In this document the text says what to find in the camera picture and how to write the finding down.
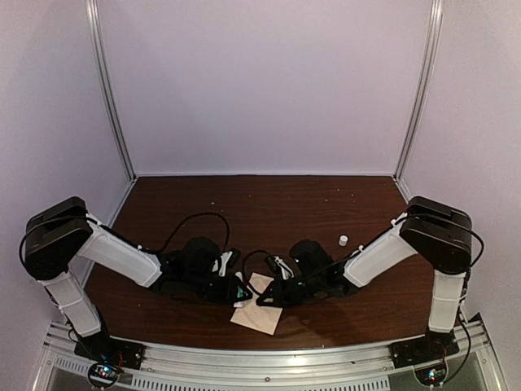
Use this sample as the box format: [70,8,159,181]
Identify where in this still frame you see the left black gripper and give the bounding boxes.
[184,270,252,305]

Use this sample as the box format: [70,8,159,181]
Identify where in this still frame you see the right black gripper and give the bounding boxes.
[257,272,324,309]

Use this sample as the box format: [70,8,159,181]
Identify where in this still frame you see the green white glue stick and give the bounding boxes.
[234,271,252,308]

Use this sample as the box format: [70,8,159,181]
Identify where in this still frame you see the beige envelope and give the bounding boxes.
[230,293,282,336]

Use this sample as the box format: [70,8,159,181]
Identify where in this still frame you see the white glue stick cap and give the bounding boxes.
[338,235,348,247]

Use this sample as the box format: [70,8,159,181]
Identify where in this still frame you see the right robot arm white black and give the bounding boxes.
[256,195,484,360]

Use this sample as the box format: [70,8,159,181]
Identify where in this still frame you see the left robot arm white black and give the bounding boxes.
[19,196,252,362]

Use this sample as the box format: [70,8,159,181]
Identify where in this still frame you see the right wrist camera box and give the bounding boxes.
[265,256,294,280]

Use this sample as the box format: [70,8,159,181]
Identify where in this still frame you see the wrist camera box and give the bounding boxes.
[212,248,240,277]
[265,256,294,280]

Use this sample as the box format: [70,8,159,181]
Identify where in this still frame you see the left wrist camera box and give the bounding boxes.
[212,248,240,277]

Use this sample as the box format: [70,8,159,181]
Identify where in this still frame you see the right black braided cable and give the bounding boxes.
[243,248,278,297]

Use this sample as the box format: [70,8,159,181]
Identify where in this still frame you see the black braided cable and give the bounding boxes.
[243,248,278,297]
[156,212,231,257]

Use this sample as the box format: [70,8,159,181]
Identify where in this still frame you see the left black braided cable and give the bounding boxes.
[156,212,231,257]

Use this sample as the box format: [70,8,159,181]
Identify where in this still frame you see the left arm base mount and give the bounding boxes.
[74,338,145,389]

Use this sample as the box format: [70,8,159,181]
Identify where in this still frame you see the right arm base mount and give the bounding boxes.
[390,336,460,388]

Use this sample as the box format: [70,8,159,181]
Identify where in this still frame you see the right aluminium frame post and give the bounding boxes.
[393,0,444,183]

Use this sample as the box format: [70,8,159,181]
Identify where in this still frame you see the aluminium frame post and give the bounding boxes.
[85,0,137,182]
[393,0,444,183]

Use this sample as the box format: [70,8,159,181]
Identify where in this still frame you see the left aluminium frame post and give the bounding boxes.
[85,0,137,182]

